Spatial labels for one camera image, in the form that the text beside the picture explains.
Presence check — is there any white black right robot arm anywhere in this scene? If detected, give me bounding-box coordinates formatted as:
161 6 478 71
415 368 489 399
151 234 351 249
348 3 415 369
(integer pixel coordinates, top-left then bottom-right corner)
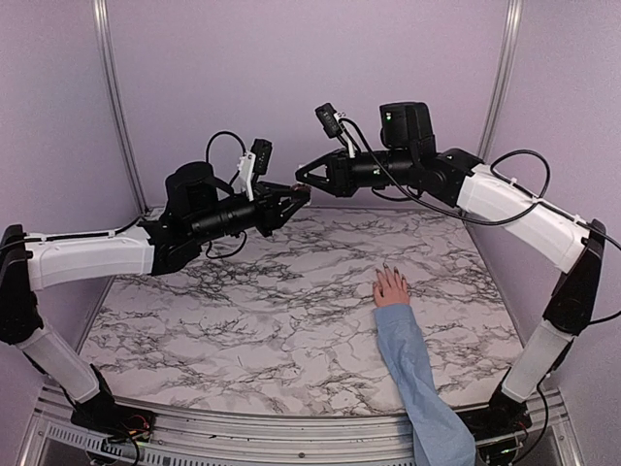
296 102 608 435

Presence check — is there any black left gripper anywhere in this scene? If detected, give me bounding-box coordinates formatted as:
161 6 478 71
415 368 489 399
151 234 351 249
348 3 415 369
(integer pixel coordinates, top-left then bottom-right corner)
189 181 310 245

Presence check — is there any forearm in blue sleeve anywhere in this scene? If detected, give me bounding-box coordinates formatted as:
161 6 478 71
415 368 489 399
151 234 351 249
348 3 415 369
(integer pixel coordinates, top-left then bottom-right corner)
374 304 476 465

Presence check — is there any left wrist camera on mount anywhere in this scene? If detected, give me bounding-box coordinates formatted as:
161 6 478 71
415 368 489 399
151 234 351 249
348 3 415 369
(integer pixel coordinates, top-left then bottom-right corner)
234 139 273 202

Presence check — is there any aluminium corner post right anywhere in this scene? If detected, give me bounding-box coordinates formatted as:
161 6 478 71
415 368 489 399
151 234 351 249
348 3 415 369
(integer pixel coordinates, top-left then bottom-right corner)
477 0 524 160

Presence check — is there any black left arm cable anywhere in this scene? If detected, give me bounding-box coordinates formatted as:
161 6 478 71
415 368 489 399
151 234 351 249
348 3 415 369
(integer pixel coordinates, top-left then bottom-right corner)
206 131 247 164

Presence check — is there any dark red nail polish bottle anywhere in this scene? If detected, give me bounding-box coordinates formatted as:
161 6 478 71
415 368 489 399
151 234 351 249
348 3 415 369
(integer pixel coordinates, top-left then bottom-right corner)
291 183 311 202

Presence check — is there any person's hand with painted nails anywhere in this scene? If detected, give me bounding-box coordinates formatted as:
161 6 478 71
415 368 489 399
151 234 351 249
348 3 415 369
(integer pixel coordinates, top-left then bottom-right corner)
373 263 410 308

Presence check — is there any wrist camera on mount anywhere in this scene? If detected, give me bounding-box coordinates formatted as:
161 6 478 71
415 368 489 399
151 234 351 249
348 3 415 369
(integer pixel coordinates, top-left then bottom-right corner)
234 139 273 202
314 103 361 158

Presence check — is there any aluminium corner post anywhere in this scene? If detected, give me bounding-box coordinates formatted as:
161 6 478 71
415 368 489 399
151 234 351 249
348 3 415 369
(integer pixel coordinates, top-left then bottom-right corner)
92 0 148 214
477 0 524 160

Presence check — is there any aluminium front frame rail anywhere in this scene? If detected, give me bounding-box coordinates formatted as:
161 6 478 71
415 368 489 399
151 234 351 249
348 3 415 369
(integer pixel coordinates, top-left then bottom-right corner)
16 384 585 465

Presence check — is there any aluminium corner post left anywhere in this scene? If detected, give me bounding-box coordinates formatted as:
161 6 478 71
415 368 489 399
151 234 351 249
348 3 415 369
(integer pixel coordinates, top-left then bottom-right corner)
92 0 148 214

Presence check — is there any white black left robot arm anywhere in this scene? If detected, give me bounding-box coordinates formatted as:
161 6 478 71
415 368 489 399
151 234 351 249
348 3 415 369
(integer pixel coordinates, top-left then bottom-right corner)
1 161 311 432

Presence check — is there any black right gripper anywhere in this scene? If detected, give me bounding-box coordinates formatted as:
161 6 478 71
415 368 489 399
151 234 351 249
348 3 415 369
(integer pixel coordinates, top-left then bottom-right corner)
294 149 414 199

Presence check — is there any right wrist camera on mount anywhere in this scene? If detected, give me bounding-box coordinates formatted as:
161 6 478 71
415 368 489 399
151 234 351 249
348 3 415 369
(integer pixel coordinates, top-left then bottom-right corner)
314 103 361 158

